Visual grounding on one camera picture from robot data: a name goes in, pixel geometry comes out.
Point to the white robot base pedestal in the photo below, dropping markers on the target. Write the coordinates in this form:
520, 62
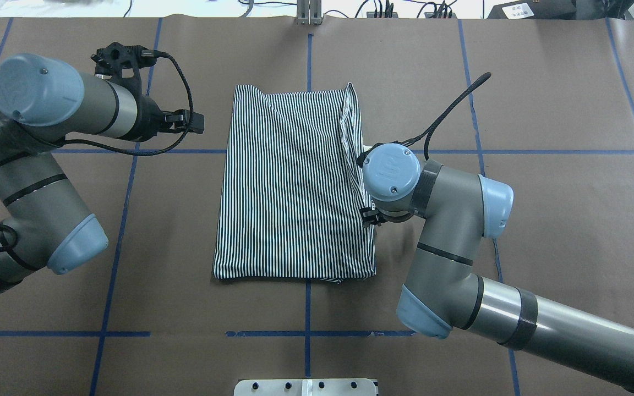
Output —
307, 386

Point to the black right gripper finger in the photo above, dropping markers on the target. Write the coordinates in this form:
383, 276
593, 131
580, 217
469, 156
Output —
370, 216

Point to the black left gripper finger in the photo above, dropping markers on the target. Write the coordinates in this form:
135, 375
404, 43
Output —
183, 120

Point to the navy white striped polo shirt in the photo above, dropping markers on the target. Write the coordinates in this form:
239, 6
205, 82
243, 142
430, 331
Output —
292, 190

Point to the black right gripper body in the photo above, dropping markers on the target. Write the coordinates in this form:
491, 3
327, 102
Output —
370, 216

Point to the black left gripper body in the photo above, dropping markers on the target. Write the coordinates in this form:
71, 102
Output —
149, 117

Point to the black power box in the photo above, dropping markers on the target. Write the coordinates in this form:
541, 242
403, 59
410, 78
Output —
542, 10

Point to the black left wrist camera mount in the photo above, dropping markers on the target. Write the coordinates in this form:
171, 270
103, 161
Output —
122, 64

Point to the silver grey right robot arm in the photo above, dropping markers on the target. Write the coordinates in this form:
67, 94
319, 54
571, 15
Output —
531, 250

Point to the aluminium frame post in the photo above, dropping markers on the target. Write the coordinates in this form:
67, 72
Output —
309, 12

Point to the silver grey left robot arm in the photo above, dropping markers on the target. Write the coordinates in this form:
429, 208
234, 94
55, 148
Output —
42, 100

